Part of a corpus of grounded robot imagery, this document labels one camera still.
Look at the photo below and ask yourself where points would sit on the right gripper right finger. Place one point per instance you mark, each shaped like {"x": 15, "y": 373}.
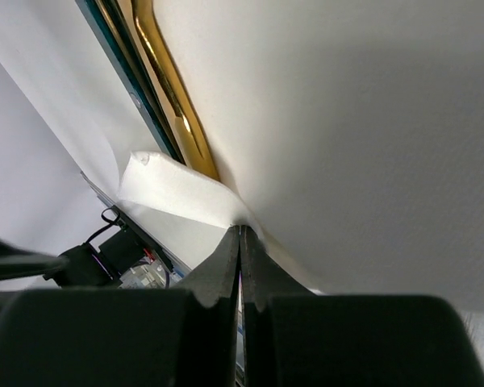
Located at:
{"x": 294, "y": 337}

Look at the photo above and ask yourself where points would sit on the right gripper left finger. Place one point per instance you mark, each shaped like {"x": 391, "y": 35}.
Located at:
{"x": 88, "y": 336}

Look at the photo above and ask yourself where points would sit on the white paper napkin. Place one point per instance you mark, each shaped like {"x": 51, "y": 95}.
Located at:
{"x": 353, "y": 130}

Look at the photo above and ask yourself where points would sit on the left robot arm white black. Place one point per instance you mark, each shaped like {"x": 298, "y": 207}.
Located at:
{"x": 105, "y": 259}

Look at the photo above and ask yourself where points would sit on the gold knife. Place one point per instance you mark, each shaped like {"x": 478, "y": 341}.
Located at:
{"x": 171, "y": 93}

